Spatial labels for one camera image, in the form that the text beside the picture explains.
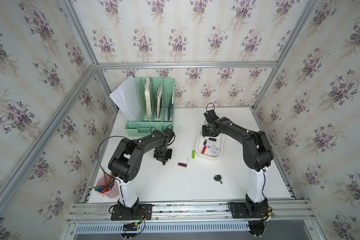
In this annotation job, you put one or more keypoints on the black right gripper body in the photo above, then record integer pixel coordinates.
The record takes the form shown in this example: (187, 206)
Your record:
(206, 130)

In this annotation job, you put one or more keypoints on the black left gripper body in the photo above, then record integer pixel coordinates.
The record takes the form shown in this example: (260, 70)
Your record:
(163, 155)

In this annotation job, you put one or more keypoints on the white storage box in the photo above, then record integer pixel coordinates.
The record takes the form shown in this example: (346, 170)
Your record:
(207, 155)

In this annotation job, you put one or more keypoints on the red usb stick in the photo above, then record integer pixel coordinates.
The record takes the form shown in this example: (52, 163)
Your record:
(204, 149)

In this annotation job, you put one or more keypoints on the lilac white usb drive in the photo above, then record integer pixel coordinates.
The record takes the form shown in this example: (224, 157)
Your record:
(215, 151)

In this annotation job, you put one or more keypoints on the red swivel usb drive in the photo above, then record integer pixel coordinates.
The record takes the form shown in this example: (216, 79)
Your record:
(182, 165)

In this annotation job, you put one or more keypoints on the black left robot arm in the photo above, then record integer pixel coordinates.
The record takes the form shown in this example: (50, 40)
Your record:
(127, 159)

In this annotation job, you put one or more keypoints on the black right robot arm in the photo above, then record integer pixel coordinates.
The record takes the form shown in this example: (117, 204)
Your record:
(257, 151)

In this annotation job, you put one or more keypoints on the black round key fob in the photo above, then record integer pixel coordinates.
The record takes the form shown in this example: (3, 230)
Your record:
(218, 179)

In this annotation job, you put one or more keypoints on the brown edge book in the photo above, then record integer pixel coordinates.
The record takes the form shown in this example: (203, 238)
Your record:
(159, 98)

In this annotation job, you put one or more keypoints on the green desk file organizer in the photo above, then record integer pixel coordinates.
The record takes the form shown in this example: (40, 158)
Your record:
(143, 127)

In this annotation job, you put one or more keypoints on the pink pen cup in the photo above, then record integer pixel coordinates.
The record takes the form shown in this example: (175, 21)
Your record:
(107, 187)

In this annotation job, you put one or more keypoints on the white paper stack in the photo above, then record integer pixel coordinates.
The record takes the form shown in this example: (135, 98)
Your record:
(126, 97)

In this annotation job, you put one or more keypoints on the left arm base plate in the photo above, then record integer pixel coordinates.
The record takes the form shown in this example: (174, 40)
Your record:
(138, 212)

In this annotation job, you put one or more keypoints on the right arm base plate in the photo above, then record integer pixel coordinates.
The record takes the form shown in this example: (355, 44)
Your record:
(247, 210)

